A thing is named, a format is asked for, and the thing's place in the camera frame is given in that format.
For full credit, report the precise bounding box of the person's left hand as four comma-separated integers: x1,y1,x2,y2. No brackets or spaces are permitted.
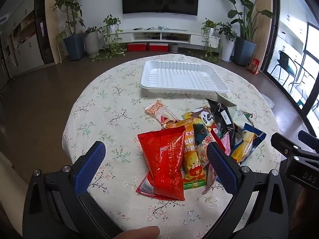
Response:
113,226,160,239

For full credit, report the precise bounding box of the pale green snack packet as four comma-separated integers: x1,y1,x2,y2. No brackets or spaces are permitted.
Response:
216,92,255,130

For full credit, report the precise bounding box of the ribbed grey plant pot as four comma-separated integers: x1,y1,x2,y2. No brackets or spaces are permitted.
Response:
84,31,100,58

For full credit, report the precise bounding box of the panda print snack packet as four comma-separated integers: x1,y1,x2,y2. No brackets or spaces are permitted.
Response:
191,107,226,155

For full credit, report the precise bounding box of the round floral tablecloth table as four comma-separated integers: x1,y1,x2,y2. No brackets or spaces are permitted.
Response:
62,53,282,239

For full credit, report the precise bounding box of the small leafy plant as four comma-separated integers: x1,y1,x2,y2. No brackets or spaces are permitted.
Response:
83,26,102,35

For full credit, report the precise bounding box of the pink snack packet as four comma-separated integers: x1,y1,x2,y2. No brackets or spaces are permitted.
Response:
221,132,233,155

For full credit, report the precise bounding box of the tall white plant pot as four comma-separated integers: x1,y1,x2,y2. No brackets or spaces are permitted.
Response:
221,40,235,63

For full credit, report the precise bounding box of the hanging vine plant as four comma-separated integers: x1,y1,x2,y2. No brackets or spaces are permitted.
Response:
201,19,222,64

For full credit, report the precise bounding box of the orange cartoon snack packet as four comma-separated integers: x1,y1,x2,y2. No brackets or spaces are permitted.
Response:
183,118,208,190

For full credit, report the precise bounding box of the trailing pothos plant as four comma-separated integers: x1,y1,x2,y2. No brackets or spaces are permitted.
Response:
93,14,126,61

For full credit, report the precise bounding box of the bird of paradise plant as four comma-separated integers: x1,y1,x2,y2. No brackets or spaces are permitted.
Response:
216,0,273,41

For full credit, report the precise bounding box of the white wall cabinet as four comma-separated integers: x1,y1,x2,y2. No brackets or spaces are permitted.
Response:
0,0,45,80

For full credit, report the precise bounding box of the red gold snack packet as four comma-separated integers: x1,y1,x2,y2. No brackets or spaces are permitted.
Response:
161,116,192,130

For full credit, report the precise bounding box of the blue square plant pot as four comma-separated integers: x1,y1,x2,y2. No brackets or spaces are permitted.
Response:
63,33,85,61
233,37,257,66

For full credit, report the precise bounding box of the bushy green plant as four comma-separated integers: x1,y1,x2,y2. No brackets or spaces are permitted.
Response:
217,22,237,43

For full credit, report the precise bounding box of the white television console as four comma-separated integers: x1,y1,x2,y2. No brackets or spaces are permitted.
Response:
116,27,222,48

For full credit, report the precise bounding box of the black metal balcony table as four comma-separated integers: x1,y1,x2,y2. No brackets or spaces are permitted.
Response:
289,60,315,100

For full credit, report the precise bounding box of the black framed glass door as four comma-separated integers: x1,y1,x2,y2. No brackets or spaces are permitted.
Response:
264,0,319,135

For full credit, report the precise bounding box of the red gift bag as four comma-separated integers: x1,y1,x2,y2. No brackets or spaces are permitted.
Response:
247,58,260,75

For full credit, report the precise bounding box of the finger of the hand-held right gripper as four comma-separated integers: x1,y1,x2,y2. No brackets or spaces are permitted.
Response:
271,132,303,156
298,130,319,152

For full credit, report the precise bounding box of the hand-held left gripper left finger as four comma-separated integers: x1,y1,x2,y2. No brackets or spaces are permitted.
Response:
22,141,120,239

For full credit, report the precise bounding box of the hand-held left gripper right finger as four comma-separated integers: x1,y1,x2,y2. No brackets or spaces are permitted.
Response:
206,142,291,239

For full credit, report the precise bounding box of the black snack packet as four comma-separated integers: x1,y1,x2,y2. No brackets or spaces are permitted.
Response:
207,99,236,150

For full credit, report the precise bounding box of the black balcony chair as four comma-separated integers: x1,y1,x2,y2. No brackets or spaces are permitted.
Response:
270,50,296,85

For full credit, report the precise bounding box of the white plastic tray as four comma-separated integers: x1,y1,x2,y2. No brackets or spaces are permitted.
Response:
140,60,230,94

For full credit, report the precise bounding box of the red snack bag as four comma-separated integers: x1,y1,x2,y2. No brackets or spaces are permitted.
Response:
136,126,187,202

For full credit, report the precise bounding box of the tall leafy tree plant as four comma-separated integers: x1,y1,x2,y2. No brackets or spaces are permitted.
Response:
51,0,85,36

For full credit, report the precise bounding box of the white grey trash bin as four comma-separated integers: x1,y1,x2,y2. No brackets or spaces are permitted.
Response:
262,93,275,110

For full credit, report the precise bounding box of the clear orange print snack packet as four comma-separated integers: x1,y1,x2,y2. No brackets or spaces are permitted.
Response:
145,100,176,125

